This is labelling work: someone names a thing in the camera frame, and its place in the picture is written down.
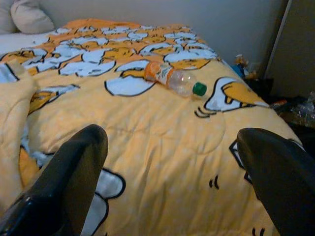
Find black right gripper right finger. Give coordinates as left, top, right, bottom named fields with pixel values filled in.
left=236, top=127, right=315, bottom=236

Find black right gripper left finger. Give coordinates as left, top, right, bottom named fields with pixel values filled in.
left=0, top=124, right=109, bottom=236

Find clear plastic bag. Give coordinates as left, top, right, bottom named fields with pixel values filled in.
left=290, top=92, right=315, bottom=127

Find yellow cartoon print comforter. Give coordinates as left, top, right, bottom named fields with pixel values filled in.
left=0, top=18, right=302, bottom=236

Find small colourful plush toy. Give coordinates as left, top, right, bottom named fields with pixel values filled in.
left=233, top=54, right=251, bottom=78

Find beige wardrobe panel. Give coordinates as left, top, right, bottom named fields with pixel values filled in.
left=264, top=0, right=315, bottom=98

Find clear bottle with green cap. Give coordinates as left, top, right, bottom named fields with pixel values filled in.
left=144, top=61, right=207, bottom=98

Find white quilted mattress pad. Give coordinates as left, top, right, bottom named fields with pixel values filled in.
left=0, top=30, right=59, bottom=56

